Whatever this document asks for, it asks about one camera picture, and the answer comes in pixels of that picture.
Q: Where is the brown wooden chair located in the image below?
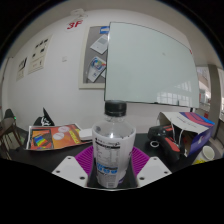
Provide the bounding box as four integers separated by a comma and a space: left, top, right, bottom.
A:
0, 108, 24, 149

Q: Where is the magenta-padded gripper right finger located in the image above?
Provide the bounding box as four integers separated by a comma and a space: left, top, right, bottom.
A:
127, 145, 173, 188

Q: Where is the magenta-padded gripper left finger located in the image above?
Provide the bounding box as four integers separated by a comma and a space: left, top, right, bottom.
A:
51, 144, 98, 188

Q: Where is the clear plastic bottle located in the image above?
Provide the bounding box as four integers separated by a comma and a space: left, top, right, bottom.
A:
91, 99, 137, 189

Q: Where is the small white wall poster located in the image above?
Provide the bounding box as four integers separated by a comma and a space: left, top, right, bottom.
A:
15, 57, 28, 82

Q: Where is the large white wall poster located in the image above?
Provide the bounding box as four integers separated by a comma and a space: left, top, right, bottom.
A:
27, 34, 53, 75

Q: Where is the red wall sign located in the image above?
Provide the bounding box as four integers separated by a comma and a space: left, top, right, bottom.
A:
66, 19, 84, 30

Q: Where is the blue and red paper bag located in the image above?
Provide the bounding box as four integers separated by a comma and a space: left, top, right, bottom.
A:
157, 110, 216, 158

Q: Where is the orange colourful printed box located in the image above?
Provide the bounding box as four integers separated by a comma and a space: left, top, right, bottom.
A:
25, 123, 93, 151

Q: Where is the black pointed bag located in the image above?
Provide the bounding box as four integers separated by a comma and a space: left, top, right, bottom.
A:
33, 107, 56, 127

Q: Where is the whiteboard on stand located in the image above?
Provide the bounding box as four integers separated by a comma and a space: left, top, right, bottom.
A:
104, 21, 200, 109

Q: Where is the black and red power tool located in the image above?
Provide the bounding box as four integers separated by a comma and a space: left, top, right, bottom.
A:
147, 124, 183, 163

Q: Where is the small white box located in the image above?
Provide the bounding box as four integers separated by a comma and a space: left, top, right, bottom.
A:
78, 128, 94, 142

